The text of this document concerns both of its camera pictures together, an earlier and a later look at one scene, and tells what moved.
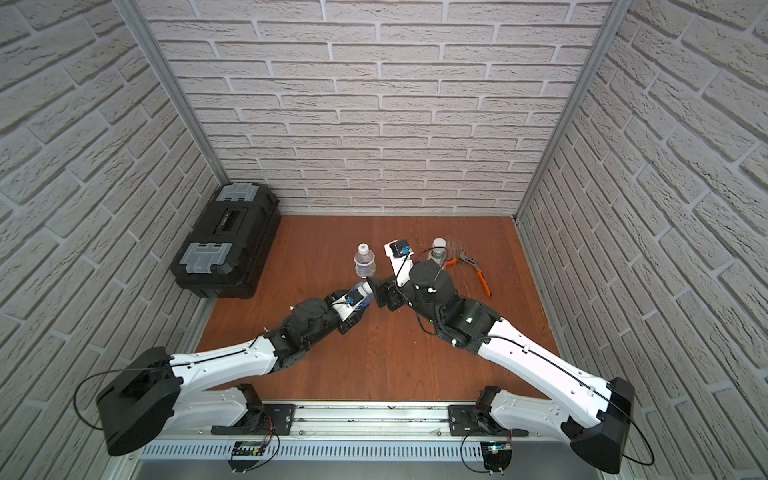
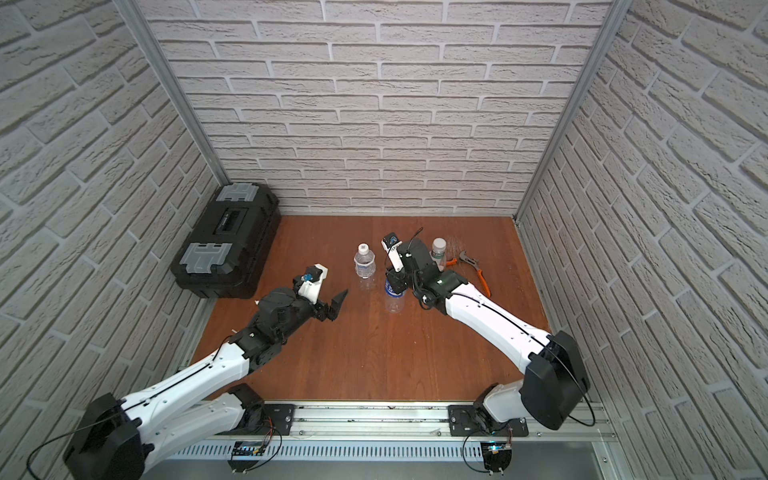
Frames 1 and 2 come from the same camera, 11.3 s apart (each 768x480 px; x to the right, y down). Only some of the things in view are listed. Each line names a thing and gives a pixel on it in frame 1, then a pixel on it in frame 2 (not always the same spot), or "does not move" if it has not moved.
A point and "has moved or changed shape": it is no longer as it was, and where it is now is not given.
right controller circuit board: (497, 455) does not move
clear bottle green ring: (439, 251) does not move
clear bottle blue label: (368, 300) has moved or changed shape
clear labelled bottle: (364, 261) does not move
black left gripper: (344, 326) -> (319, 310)
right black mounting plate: (466, 420) does not move
